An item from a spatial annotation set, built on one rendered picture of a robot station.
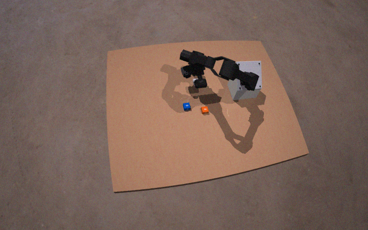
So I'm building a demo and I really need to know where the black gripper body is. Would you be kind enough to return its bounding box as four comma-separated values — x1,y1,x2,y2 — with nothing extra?
193,67,207,89

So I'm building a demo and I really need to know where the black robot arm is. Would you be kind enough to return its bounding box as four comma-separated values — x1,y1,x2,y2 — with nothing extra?
180,49,259,91

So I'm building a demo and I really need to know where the orange block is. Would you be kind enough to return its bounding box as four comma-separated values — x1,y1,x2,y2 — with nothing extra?
201,106,209,114

